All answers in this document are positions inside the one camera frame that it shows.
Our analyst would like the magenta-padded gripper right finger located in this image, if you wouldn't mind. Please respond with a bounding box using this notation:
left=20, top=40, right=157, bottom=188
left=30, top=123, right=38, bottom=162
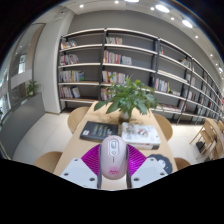
left=126, top=144, right=169, bottom=189

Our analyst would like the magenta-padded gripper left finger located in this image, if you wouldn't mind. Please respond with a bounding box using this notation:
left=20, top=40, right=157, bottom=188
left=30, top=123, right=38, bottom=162
left=59, top=143, right=103, bottom=189

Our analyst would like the pink computer mouse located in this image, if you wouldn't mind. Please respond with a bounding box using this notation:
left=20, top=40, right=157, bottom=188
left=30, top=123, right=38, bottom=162
left=99, top=134, right=129, bottom=180

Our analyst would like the red-spined book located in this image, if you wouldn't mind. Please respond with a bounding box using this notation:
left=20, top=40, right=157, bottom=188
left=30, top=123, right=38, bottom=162
left=128, top=142, right=161, bottom=150

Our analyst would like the round-backed wooden chair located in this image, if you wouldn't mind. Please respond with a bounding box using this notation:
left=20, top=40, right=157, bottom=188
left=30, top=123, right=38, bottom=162
left=173, top=157, right=192, bottom=171
left=33, top=151, right=64, bottom=174
left=153, top=113, right=174, bottom=141
left=67, top=105, right=91, bottom=134

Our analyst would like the white illustrated book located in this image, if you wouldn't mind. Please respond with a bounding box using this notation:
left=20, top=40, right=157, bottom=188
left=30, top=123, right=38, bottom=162
left=120, top=121, right=162, bottom=146

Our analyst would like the black book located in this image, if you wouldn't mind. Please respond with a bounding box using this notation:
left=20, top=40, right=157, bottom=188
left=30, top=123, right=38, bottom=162
left=79, top=120, right=120, bottom=143

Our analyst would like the wooden slatted chair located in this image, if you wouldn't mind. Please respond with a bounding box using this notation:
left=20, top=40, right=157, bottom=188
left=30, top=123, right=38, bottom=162
left=189, top=118, right=224, bottom=161

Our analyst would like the green potted plant white pot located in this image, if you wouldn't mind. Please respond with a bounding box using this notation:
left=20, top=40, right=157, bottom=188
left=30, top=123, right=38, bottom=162
left=93, top=77, right=158, bottom=122

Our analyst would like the green indoor floor plant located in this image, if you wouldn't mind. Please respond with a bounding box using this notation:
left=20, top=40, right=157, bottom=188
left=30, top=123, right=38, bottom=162
left=25, top=79, right=41, bottom=98

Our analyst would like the grey shelf unit with books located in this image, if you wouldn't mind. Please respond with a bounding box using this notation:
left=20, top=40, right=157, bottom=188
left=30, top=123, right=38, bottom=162
left=57, top=27, right=224, bottom=124

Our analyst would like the group of ceiling lights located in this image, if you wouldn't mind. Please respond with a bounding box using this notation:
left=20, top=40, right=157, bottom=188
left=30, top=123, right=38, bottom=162
left=78, top=0, right=224, bottom=73

